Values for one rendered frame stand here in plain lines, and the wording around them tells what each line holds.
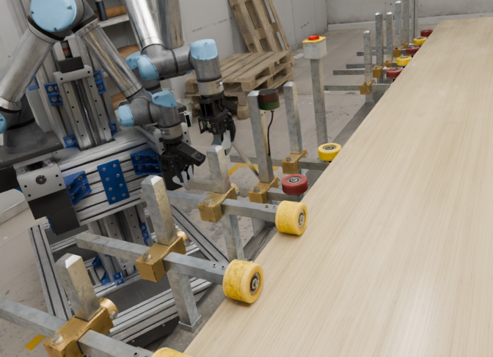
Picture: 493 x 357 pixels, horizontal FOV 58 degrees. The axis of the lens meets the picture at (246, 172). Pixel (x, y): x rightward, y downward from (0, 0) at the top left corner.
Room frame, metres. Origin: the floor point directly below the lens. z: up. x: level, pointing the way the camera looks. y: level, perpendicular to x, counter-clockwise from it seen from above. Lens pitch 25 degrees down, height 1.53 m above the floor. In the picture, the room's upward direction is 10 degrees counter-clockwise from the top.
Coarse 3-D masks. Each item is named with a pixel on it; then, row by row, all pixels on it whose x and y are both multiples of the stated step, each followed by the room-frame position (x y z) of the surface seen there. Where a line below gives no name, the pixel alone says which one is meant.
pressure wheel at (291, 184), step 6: (294, 174) 1.24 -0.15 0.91; (300, 174) 1.23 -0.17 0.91; (282, 180) 1.21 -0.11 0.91; (288, 180) 1.21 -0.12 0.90; (294, 180) 1.20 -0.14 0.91; (300, 180) 1.20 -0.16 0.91; (306, 180) 1.19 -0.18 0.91; (282, 186) 1.20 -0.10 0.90; (288, 186) 1.18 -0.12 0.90; (294, 186) 1.17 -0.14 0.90; (300, 186) 1.17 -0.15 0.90; (306, 186) 1.19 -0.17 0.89; (288, 192) 1.18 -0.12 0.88; (294, 192) 1.17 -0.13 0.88; (300, 192) 1.17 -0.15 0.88
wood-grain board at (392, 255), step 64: (448, 64) 2.20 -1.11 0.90; (384, 128) 1.50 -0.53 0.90; (448, 128) 1.41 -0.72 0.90; (320, 192) 1.11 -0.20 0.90; (384, 192) 1.05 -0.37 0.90; (448, 192) 1.00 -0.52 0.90; (320, 256) 0.82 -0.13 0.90; (384, 256) 0.78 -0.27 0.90; (448, 256) 0.75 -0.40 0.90; (256, 320) 0.66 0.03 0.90; (320, 320) 0.63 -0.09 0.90; (384, 320) 0.60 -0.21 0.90; (448, 320) 0.58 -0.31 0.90
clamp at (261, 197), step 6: (276, 180) 1.31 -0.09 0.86; (258, 186) 1.27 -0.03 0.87; (264, 186) 1.27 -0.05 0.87; (270, 186) 1.27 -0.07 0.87; (276, 186) 1.30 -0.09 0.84; (252, 192) 1.24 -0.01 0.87; (258, 192) 1.23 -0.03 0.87; (264, 192) 1.23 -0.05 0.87; (252, 198) 1.24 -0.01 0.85; (258, 198) 1.23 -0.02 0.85; (264, 198) 1.23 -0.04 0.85
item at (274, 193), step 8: (192, 184) 1.41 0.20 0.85; (200, 184) 1.39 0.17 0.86; (208, 184) 1.37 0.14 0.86; (240, 184) 1.33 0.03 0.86; (240, 192) 1.30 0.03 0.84; (272, 192) 1.24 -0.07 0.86; (280, 192) 1.23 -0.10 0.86; (280, 200) 1.22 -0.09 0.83; (288, 200) 1.21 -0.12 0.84; (296, 200) 1.19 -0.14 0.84
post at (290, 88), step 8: (288, 88) 1.50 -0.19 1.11; (288, 96) 1.50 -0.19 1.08; (296, 96) 1.52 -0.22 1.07; (288, 104) 1.50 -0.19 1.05; (296, 104) 1.51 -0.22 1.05; (288, 112) 1.51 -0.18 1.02; (296, 112) 1.50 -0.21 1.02; (288, 120) 1.51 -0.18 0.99; (296, 120) 1.50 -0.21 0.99; (288, 128) 1.51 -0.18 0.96; (296, 128) 1.49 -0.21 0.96; (296, 136) 1.49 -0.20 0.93; (296, 144) 1.50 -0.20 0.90; (296, 152) 1.50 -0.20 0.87
